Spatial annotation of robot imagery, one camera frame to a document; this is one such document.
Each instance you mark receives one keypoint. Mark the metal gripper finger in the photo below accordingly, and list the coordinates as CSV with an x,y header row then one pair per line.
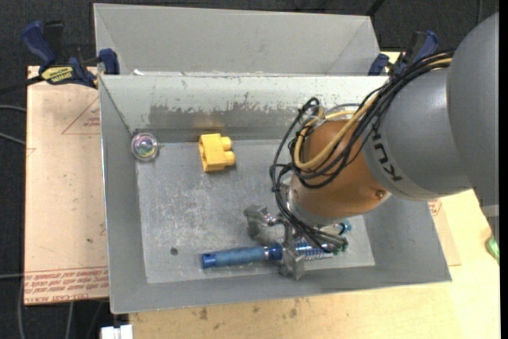
x,y
293,265
255,219

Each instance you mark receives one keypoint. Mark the grey metal bin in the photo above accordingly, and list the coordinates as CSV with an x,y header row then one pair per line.
x,y
206,210

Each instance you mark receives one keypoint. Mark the yellow toy building block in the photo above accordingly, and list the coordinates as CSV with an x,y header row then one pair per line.
x,y
216,153

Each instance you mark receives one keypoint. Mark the clear glass ball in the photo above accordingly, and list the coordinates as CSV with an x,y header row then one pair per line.
x,y
145,147

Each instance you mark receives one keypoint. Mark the brown cardboard board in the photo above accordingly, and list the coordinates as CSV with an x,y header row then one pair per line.
x,y
59,190

